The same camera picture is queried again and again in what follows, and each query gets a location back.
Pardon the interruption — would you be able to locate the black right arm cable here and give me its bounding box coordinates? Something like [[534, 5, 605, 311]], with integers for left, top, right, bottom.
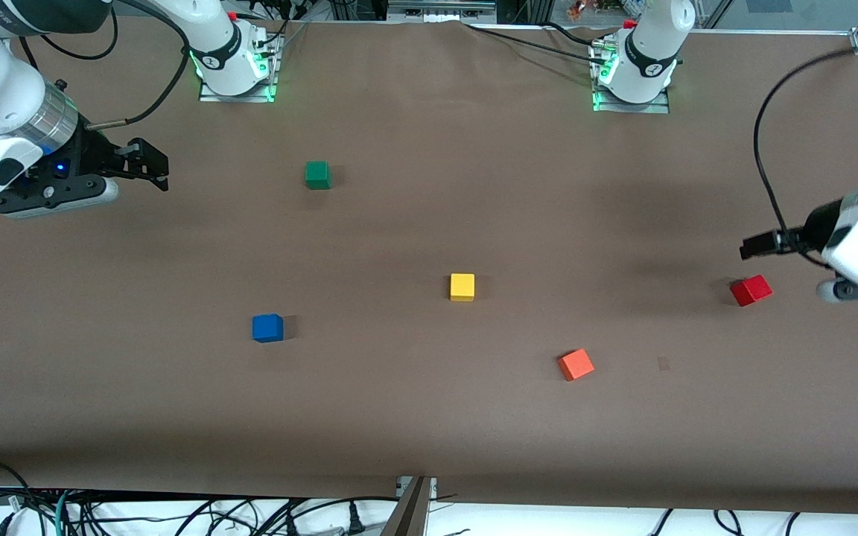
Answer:
[[85, 0, 191, 131]]

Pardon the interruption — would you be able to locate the black cable on table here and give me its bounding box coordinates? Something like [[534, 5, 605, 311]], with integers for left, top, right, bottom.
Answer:
[[465, 22, 608, 65]]

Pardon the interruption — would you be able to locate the blue block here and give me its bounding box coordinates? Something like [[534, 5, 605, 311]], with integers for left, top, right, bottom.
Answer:
[[252, 313, 285, 344]]

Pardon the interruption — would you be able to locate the orange block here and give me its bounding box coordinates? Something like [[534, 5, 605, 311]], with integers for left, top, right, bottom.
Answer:
[[557, 348, 596, 382]]

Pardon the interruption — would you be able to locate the brown table cover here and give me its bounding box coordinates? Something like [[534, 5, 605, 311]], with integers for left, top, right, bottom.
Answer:
[[0, 15, 858, 516]]

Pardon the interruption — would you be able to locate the grey power strip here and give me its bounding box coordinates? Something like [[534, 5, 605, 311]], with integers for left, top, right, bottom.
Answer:
[[387, 0, 498, 22]]

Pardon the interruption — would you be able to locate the red block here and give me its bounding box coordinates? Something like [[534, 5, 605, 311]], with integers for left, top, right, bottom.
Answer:
[[730, 275, 773, 307]]

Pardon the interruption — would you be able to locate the metal table edge bracket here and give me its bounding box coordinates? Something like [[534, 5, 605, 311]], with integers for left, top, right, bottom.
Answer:
[[381, 476, 438, 536]]

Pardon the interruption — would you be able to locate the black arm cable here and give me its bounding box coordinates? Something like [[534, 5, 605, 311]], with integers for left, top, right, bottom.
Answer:
[[753, 46, 858, 269], [85, 0, 191, 131]]

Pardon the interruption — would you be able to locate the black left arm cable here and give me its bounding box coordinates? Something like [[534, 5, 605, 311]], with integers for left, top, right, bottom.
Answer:
[[753, 46, 858, 269]]

